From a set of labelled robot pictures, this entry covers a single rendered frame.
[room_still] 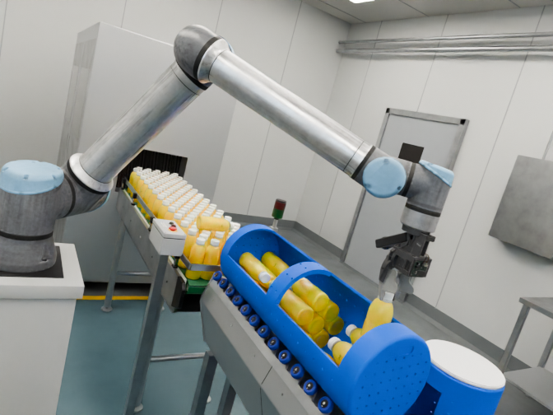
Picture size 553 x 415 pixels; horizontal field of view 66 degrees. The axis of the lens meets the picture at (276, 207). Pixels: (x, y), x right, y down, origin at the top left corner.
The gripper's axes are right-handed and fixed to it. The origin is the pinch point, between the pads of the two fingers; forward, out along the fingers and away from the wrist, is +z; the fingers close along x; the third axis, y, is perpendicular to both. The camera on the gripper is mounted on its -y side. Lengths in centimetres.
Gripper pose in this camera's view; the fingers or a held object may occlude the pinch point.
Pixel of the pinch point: (386, 294)
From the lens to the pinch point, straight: 121.4
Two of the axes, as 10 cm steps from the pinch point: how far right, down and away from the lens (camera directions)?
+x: 8.4, 1.3, 5.3
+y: 4.7, 3.0, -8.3
